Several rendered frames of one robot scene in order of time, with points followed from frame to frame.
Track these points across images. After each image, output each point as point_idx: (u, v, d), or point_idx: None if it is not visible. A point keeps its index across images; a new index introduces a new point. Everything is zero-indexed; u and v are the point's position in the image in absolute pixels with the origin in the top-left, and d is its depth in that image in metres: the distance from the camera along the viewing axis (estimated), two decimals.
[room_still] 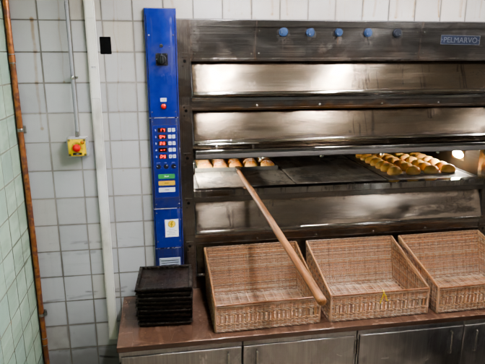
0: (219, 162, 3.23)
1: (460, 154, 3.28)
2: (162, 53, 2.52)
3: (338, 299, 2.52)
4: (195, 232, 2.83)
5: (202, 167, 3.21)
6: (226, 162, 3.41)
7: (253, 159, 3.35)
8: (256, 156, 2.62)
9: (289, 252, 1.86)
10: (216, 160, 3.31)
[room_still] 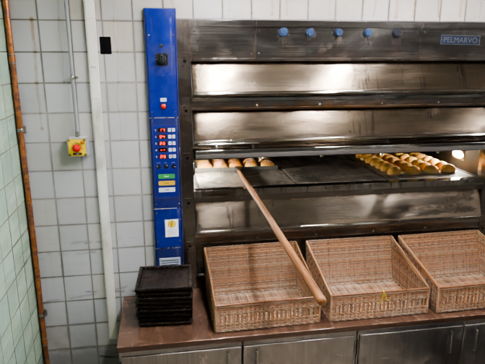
0: (219, 162, 3.23)
1: (460, 154, 3.28)
2: (162, 53, 2.52)
3: (338, 299, 2.52)
4: (195, 232, 2.83)
5: (202, 167, 3.21)
6: (226, 162, 3.41)
7: (253, 159, 3.35)
8: (256, 156, 2.62)
9: (289, 252, 1.86)
10: (216, 160, 3.31)
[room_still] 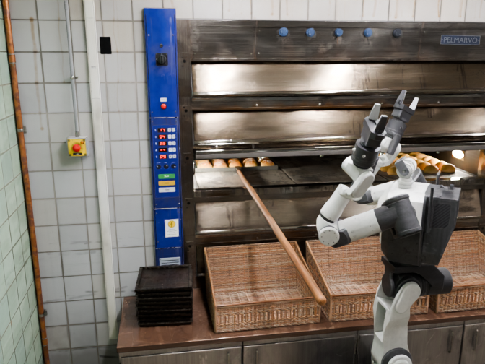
0: (219, 162, 3.23)
1: (460, 154, 3.28)
2: (162, 53, 2.52)
3: (338, 299, 2.52)
4: (195, 232, 2.83)
5: (202, 167, 3.21)
6: (226, 162, 3.41)
7: (253, 159, 3.35)
8: (256, 156, 2.62)
9: (289, 252, 1.86)
10: (216, 160, 3.31)
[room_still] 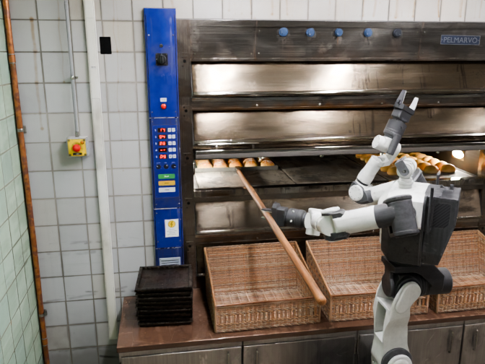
0: (219, 162, 3.23)
1: (460, 154, 3.28)
2: (162, 53, 2.52)
3: (338, 299, 2.52)
4: (195, 232, 2.83)
5: (202, 167, 3.21)
6: (226, 162, 3.41)
7: (253, 159, 3.35)
8: (256, 156, 2.62)
9: (289, 252, 1.86)
10: (216, 160, 3.31)
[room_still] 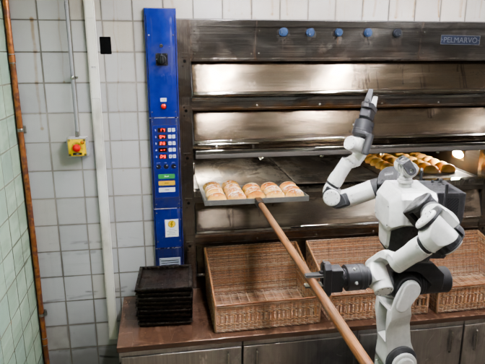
0: (234, 193, 2.54)
1: (460, 154, 3.28)
2: (162, 53, 2.52)
3: (338, 299, 2.52)
4: (195, 232, 2.83)
5: (213, 199, 2.51)
6: (242, 191, 2.71)
7: (277, 188, 2.65)
8: (256, 156, 2.62)
9: None
10: (231, 189, 2.61)
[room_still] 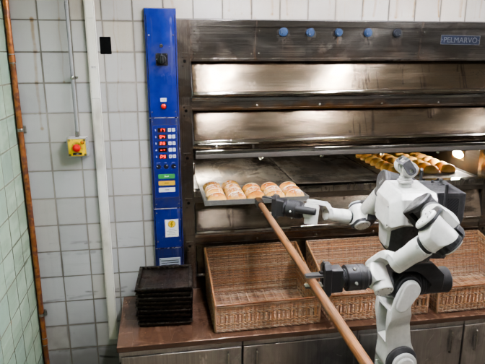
0: (234, 193, 2.53)
1: (460, 154, 3.28)
2: (162, 53, 2.52)
3: (338, 299, 2.52)
4: (195, 232, 2.83)
5: (213, 199, 2.51)
6: (242, 191, 2.71)
7: (277, 188, 2.65)
8: (256, 156, 2.62)
9: None
10: (231, 189, 2.61)
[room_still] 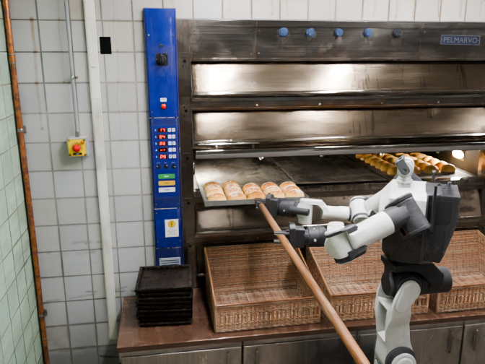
0: (234, 193, 2.54)
1: (460, 154, 3.28)
2: (162, 53, 2.52)
3: (338, 299, 2.52)
4: (195, 232, 2.83)
5: (213, 200, 2.51)
6: (242, 191, 2.71)
7: (277, 188, 2.65)
8: (256, 156, 2.62)
9: None
10: (231, 189, 2.61)
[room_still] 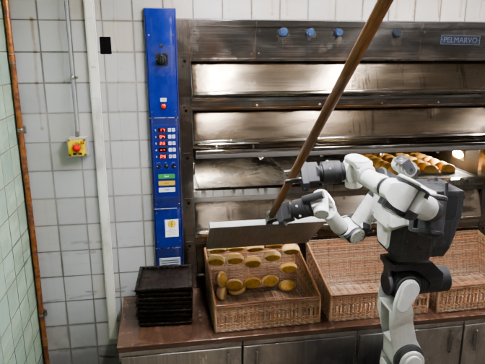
0: None
1: (460, 154, 3.28)
2: (162, 53, 2.52)
3: (338, 299, 2.52)
4: (195, 232, 2.83)
5: None
6: (244, 282, 2.79)
7: (275, 250, 2.76)
8: (256, 156, 2.62)
9: None
10: (230, 253, 2.72)
